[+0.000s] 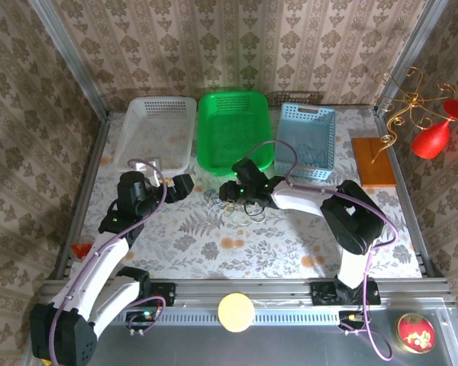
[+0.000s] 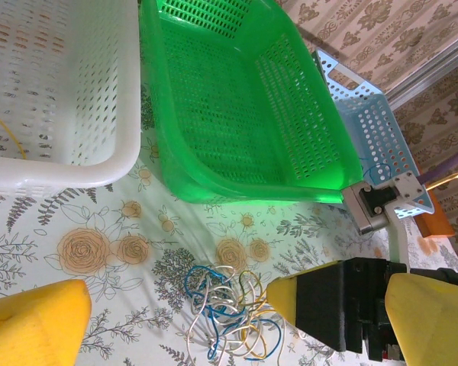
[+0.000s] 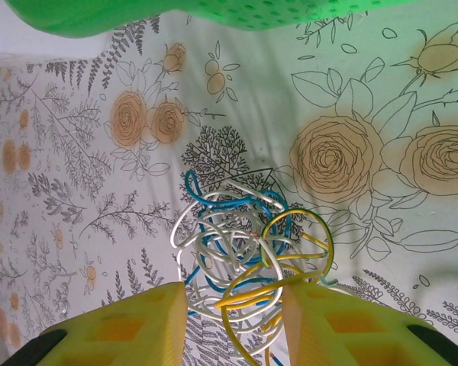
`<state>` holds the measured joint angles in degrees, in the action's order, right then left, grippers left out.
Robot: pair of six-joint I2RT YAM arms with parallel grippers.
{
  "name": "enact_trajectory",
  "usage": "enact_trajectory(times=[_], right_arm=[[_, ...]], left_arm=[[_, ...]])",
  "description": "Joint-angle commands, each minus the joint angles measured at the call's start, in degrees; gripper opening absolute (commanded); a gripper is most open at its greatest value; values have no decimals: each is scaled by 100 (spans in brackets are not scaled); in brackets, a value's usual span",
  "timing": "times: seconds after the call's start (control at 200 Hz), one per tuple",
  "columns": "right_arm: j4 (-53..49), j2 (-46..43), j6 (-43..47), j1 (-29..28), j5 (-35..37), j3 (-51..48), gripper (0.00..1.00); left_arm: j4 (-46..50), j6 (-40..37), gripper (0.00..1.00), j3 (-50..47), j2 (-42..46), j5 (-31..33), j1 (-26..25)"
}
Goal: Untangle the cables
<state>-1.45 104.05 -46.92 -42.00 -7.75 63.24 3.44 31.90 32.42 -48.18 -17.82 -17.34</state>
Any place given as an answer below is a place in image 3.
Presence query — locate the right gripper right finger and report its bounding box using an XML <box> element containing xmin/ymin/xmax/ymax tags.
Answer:
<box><xmin>283</xmin><ymin>280</ymin><xmax>444</xmax><ymax>366</ymax></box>

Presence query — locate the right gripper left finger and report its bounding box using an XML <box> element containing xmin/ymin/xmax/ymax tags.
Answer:
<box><xmin>48</xmin><ymin>281</ymin><xmax>189</xmax><ymax>366</ymax></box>

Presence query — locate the yellow-green striped cable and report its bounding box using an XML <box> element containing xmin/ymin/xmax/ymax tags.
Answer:
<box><xmin>212</xmin><ymin>207</ymin><xmax>339</xmax><ymax>366</ymax></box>

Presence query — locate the blue cable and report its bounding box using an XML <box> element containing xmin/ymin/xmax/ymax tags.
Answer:
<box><xmin>182</xmin><ymin>262</ymin><xmax>286</xmax><ymax>319</ymax></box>
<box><xmin>183</xmin><ymin>169</ymin><xmax>291</xmax><ymax>268</ymax></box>

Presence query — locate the floral tablecloth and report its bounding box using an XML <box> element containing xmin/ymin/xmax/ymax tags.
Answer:
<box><xmin>0</xmin><ymin>11</ymin><xmax>458</xmax><ymax>366</ymax></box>

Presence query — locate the green perforated plastic basket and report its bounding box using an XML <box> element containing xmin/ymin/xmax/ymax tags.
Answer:
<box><xmin>3</xmin><ymin>0</ymin><xmax>431</xmax><ymax>40</ymax></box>

